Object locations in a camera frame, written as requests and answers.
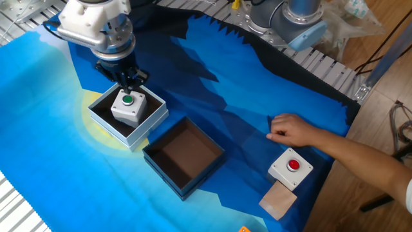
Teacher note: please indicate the aluminium frame profile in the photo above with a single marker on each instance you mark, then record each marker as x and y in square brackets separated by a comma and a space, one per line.
[383, 61]

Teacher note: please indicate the orange emergency stop button box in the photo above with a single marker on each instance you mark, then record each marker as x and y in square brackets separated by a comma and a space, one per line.
[244, 229]

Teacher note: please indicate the light blue cardboard box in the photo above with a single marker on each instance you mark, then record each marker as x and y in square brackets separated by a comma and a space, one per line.
[141, 132]

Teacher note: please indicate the white flat red button box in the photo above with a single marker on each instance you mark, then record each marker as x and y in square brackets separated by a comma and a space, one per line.
[289, 169]

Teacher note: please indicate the clear plastic bag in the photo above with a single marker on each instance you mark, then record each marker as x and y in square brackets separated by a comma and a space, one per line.
[351, 22]

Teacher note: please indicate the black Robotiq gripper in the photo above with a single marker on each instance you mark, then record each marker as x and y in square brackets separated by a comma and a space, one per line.
[116, 62]

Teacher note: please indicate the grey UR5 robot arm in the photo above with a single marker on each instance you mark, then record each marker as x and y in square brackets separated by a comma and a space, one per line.
[96, 19]

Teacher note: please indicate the blue mountain print cloth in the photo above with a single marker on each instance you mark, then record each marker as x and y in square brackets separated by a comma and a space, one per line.
[64, 161]

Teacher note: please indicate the person's bare hand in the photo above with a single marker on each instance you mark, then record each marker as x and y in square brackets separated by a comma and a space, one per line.
[291, 130]

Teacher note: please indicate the white green push button box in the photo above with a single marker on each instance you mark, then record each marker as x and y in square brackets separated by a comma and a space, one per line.
[130, 109]

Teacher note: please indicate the person's bare forearm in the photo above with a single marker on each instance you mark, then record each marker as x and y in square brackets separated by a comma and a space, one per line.
[363, 161]

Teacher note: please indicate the plain wooden block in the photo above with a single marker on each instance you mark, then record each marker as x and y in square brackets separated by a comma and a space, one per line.
[278, 199]

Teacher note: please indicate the yellow clip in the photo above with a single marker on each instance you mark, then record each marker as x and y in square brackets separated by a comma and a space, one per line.
[236, 4]

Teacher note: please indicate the dark blue cardboard box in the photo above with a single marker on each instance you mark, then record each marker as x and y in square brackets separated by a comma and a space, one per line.
[185, 154]

